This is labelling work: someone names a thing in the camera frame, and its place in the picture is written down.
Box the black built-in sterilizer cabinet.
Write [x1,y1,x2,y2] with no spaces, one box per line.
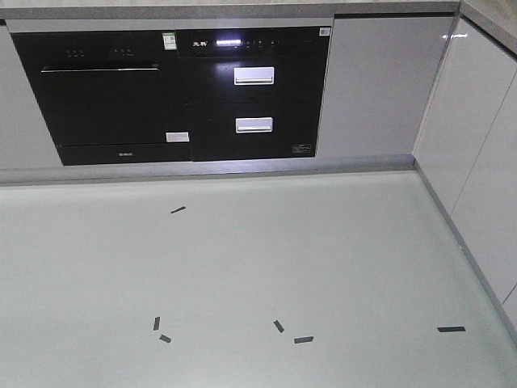
[176,26,331,161]

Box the grey cabinet door panel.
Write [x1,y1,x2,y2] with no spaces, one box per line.
[317,16,453,158]

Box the black built-in dishwasher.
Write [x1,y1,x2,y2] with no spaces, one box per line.
[11,31,191,166]

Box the grey side cabinet panel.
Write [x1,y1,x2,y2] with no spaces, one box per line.
[414,17,516,314]

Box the black tape marker right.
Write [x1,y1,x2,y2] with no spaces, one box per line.
[437,326,466,333]

